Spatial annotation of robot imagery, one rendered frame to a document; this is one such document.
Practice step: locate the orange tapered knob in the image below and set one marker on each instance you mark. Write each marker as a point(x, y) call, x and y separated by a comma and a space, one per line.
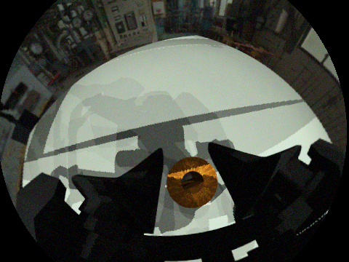
point(197, 191)

